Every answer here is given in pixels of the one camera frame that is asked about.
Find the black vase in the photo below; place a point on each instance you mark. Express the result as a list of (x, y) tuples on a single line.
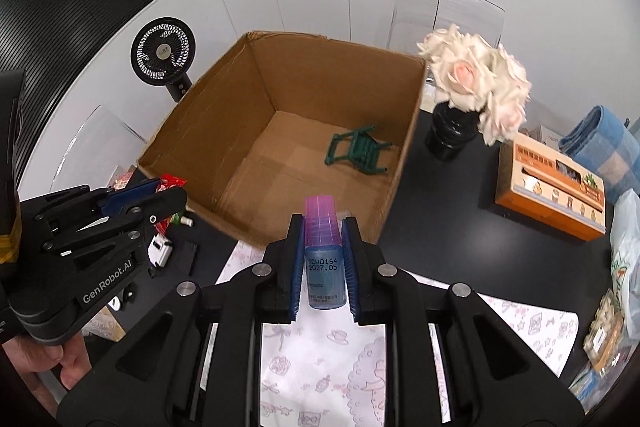
[(450, 131)]

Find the small blue purple bottle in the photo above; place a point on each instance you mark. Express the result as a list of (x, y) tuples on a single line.
[(323, 254)]

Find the orange tissue box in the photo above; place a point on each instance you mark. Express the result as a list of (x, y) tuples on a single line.
[(541, 183)]

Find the snack packet pile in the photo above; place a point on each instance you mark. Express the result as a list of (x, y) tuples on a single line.
[(608, 349)]

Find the white plastic bag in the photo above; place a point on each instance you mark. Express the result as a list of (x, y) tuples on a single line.
[(625, 259)]

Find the clear chair at left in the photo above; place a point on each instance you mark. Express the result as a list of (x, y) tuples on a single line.
[(104, 147)]

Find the cartoon boy figurine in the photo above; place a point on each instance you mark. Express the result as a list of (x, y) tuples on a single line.
[(180, 220)]

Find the pink rose bouquet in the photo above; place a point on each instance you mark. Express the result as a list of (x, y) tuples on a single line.
[(474, 77)]

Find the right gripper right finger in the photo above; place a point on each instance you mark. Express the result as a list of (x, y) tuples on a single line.
[(361, 262)]

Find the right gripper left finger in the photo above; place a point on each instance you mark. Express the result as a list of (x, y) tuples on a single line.
[(280, 303)]

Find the red candy wrapper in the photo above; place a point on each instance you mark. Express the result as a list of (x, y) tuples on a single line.
[(172, 201)]

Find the blue checked blanket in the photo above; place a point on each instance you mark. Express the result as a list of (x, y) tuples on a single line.
[(604, 146)]

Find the person's left hand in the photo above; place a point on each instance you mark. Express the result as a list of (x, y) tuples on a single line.
[(30, 359)]

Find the small white toy car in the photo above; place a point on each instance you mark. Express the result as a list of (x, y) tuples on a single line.
[(159, 251)]

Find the green toy chair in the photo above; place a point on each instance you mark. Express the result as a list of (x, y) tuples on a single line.
[(363, 151)]

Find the brown cardboard box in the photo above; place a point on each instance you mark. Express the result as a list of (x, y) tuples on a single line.
[(251, 135)]

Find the pink patterned table mat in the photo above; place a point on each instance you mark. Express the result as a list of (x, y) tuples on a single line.
[(325, 370)]

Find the black desk fan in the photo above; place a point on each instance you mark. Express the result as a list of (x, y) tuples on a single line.
[(162, 53)]

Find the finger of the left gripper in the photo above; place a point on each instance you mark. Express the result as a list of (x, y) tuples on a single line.
[(119, 201), (155, 209)]

